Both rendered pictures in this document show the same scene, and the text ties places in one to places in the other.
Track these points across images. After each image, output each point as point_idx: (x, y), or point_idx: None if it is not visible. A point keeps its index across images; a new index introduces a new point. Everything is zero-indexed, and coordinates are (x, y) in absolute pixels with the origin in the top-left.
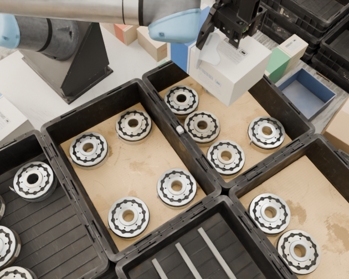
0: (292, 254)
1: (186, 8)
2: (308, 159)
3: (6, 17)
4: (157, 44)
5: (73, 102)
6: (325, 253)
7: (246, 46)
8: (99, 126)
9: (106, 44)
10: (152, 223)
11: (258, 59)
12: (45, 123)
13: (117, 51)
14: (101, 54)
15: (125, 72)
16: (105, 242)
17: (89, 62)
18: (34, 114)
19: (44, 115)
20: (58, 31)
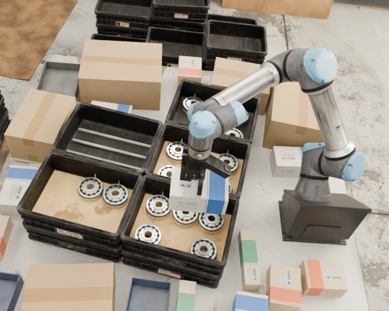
0: (92, 182)
1: (194, 107)
2: None
3: (310, 144)
4: (274, 267)
5: (278, 204)
6: (75, 200)
7: (183, 189)
8: (236, 180)
9: (312, 257)
10: (166, 159)
11: (172, 186)
12: (250, 146)
13: (299, 257)
14: (289, 223)
15: (276, 247)
16: (174, 126)
17: (288, 212)
18: (286, 183)
19: (281, 186)
20: (304, 183)
